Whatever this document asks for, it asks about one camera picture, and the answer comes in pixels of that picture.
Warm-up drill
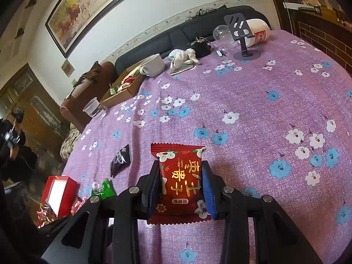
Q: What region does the empty clear plastic cup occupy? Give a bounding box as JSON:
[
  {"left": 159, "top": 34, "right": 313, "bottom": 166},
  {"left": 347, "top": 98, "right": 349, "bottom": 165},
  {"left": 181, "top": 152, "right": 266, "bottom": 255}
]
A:
[{"left": 213, "top": 25, "right": 234, "bottom": 47}]

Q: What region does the grey notebook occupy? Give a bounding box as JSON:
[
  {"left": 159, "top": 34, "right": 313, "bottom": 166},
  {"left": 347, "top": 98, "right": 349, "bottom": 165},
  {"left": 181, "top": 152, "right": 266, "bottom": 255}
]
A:
[{"left": 170, "top": 63, "right": 196, "bottom": 76}]

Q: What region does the dark green cloth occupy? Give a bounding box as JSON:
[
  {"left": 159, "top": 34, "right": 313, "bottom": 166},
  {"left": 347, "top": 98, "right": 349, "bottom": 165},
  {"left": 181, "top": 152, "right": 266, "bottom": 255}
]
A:
[{"left": 187, "top": 4, "right": 229, "bottom": 20}]

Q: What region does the brown camouflage garment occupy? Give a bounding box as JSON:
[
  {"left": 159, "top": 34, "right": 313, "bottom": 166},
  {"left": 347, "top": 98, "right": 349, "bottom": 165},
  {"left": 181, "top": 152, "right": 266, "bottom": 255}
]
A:
[{"left": 73, "top": 61, "right": 101, "bottom": 88}]

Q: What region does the framed wall painting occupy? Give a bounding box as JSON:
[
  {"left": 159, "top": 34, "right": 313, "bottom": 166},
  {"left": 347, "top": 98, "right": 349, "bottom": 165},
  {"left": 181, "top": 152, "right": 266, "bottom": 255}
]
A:
[{"left": 45, "top": 0, "right": 160, "bottom": 59}]

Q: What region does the small framed wall picture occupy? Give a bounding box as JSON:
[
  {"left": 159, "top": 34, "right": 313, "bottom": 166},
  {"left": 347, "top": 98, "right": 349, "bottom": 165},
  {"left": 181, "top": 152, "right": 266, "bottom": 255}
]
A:
[{"left": 60, "top": 59, "right": 75, "bottom": 76}]

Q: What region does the red flowered snack packet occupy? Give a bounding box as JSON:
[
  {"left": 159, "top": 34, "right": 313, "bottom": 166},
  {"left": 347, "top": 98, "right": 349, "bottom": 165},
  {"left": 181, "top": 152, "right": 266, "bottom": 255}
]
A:
[{"left": 147, "top": 142, "right": 213, "bottom": 225}]

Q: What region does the brown armchair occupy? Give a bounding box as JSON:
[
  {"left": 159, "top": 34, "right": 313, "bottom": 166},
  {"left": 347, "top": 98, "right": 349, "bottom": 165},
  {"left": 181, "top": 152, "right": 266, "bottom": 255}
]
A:
[{"left": 60, "top": 61, "right": 116, "bottom": 132}]

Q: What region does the patterned cushion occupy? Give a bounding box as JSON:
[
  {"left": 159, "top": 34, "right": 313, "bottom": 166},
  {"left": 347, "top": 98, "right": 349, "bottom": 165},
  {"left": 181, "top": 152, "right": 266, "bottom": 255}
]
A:
[{"left": 60, "top": 124, "right": 81, "bottom": 163}]

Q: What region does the dark leather sofa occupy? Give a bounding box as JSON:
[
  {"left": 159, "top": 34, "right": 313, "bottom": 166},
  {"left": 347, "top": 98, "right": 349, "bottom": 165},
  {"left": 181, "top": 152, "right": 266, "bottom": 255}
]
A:
[{"left": 114, "top": 5, "right": 271, "bottom": 73}]

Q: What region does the brown cardboard tray box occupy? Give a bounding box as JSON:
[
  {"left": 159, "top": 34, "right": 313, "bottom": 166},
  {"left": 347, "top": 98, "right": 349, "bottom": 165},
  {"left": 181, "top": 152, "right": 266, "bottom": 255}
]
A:
[{"left": 99, "top": 60, "right": 146, "bottom": 109}]

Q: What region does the purple floral tablecloth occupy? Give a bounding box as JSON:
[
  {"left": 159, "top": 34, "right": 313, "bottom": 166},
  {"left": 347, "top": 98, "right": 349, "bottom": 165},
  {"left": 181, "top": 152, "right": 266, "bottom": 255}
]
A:
[{"left": 62, "top": 29, "right": 352, "bottom": 264}]

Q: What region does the black snack packet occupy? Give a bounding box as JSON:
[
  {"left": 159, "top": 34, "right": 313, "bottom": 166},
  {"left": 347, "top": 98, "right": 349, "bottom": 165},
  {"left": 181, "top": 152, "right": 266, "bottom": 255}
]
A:
[{"left": 110, "top": 144, "right": 131, "bottom": 178}]

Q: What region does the shiny red snack packet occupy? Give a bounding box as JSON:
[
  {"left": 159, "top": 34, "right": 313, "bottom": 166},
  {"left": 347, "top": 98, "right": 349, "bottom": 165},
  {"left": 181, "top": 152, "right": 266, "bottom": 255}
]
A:
[
  {"left": 37, "top": 202, "right": 59, "bottom": 227},
  {"left": 71, "top": 196, "right": 88, "bottom": 216}
]

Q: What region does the white tub with red label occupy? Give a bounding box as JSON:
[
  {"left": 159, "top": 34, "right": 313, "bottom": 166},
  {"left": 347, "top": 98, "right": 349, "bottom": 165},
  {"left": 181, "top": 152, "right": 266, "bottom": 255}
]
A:
[{"left": 245, "top": 18, "right": 271, "bottom": 47}]

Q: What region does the green snack packet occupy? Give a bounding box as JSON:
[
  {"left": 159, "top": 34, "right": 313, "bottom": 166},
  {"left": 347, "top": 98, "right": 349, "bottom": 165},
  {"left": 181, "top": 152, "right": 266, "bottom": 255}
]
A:
[{"left": 91, "top": 179, "right": 116, "bottom": 200}]

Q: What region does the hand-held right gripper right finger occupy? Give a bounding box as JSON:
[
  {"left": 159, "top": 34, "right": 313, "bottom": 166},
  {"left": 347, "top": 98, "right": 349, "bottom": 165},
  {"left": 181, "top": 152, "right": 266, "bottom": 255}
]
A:
[{"left": 202, "top": 162, "right": 323, "bottom": 264}]

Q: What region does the red cardboard box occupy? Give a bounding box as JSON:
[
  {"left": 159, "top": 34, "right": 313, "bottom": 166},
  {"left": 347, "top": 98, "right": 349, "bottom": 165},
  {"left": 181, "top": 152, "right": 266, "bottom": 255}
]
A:
[{"left": 41, "top": 175, "right": 77, "bottom": 219}]

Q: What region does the clear plastic cup with water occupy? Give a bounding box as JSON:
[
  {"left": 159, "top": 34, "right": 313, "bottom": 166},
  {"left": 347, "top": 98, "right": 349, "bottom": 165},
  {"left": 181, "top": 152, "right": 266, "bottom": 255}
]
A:
[{"left": 82, "top": 97, "right": 106, "bottom": 120}]

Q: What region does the white ceramic mug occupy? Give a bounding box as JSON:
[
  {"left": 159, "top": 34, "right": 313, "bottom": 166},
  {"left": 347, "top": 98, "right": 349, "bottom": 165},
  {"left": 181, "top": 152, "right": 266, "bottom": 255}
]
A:
[{"left": 139, "top": 53, "right": 166, "bottom": 77}]

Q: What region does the pile of assorted snack packets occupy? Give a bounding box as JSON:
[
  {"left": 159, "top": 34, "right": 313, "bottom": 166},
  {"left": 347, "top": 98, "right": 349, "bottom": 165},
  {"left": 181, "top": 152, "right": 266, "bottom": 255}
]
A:
[{"left": 109, "top": 69, "right": 143, "bottom": 95}]

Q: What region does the wooden glass-door cabinet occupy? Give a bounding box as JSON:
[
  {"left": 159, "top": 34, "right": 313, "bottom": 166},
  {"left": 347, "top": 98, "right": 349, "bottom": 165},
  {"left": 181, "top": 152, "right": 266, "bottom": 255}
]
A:
[{"left": 0, "top": 63, "right": 69, "bottom": 165}]

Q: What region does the black container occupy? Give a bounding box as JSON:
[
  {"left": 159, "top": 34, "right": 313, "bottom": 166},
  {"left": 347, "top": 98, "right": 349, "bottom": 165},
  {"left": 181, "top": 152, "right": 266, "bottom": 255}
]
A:
[{"left": 190, "top": 33, "right": 212, "bottom": 58}]

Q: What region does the wooden display cabinet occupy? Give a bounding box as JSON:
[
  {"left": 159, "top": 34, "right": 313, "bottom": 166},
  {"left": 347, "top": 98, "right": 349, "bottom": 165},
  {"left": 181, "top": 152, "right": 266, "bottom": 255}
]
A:
[{"left": 271, "top": 0, "right": 352, "bottom": 76}]

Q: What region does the white and green cloth bundle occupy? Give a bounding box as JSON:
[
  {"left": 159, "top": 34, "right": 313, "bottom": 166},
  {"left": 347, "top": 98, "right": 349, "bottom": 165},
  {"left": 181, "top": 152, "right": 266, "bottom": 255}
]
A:
[{"left": 168, "top": 48, "right": 202, "bottom": 70}]

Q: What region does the grey phone stand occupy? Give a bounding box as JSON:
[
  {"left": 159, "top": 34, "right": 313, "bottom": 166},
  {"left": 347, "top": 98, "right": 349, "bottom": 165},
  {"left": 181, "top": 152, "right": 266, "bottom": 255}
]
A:
[{"left": 223, "top": 13, "right": 262, "bottom": 60}]

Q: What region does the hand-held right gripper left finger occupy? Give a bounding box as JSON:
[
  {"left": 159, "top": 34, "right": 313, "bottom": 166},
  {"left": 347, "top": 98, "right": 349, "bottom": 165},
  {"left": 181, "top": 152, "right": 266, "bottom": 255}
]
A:
[{"left": 41, "top": 161, "right": 163, "bottom": 264}]

